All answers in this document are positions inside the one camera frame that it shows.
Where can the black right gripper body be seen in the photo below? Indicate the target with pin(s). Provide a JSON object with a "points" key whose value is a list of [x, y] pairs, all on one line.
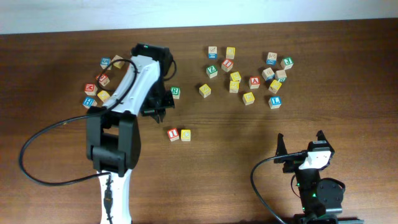
{"points": [[293, 165]]}

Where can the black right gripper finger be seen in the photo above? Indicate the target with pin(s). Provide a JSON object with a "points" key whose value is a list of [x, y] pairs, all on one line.
{"points": [[281, 149], [320, 136]]}

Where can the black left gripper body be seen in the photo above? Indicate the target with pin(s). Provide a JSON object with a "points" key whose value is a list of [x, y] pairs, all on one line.
{"points": [[158, 101]]}

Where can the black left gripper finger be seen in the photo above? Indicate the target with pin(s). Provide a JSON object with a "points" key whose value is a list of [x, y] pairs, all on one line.
{"points": [[156, 117], [162, 115]]}

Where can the red letter i block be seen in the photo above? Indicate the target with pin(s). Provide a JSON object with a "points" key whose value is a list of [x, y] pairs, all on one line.
{"points": [[227, 65], [173, 134]]}

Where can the green letter R block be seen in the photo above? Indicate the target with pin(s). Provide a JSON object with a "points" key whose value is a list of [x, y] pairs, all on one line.
{"points": [[175, 92]]}

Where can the yellow letter C block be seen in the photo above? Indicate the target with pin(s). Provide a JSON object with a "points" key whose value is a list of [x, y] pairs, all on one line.
{"points": [[186, 135]]}

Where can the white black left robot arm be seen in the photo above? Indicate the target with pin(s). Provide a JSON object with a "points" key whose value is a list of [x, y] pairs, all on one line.
{"points": [[113, 141]]}

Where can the blue letter L block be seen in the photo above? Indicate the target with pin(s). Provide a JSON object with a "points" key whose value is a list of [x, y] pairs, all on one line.
{"points": [[275, 102]]}

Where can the yellow block far left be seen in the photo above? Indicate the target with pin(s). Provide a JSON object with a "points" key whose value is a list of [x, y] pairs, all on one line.
{"points": [[103, 95]]}

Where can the plain wooden block left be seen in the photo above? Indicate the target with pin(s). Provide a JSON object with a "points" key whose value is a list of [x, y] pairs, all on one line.
{"points": [[118, 62]]}

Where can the red number 6 block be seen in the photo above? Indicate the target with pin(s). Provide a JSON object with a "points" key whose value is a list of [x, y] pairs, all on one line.
{"points": [[103, 79]]}

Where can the yellow block lower right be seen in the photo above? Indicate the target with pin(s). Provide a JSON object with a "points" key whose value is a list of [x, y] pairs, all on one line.
{"points": [[248, 98]]}

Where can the yellow block tilted right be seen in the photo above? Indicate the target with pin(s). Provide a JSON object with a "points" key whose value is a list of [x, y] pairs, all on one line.
{"points": [[275, 86]]}

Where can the green letter Z block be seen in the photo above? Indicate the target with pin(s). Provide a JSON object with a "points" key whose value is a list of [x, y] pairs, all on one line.
{"points": [[212, 71]]}

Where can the blue block top left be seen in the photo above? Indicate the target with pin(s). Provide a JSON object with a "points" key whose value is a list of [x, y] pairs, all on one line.
{"points": [[105, 63]]}

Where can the red letter M block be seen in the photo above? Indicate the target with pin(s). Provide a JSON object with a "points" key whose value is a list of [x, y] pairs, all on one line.
{"points": [[90, 89]]}

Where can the blue letter H block upper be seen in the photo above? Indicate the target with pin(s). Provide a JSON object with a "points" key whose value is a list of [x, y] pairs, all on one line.
{"points": [[88, 102]]}

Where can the wooden block green edge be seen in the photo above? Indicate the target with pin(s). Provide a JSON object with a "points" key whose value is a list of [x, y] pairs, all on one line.
{"points": [[280, 75]]}

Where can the red letter A block right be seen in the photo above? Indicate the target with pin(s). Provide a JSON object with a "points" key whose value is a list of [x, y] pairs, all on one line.
{"points": [[254, 82]]}

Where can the wooden block blue edge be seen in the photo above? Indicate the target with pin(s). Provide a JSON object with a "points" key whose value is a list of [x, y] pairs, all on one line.
{"points": [[268, 74]]}

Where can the wooden block blue side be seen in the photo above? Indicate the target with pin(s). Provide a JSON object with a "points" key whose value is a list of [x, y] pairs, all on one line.
{"points": [[212, 52]]}

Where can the yellow block middle lower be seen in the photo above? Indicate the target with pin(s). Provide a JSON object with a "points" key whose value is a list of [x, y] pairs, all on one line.
{"points": [[233, 86]]}

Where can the green letter J block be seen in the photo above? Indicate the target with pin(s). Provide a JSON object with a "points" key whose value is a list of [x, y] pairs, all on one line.
{"points": [[287, 63]]}

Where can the yellow block middle upper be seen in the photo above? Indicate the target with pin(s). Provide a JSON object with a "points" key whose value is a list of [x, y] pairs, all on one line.
{"points": [[235, 77]]}

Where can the wooden block blue bottom right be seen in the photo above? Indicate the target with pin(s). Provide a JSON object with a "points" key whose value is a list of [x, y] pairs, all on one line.
{"points": [[271, 58]]}

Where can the yellow block top centre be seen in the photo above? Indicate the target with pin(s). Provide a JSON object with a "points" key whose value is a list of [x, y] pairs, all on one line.
{"points": [[230, 53]]}

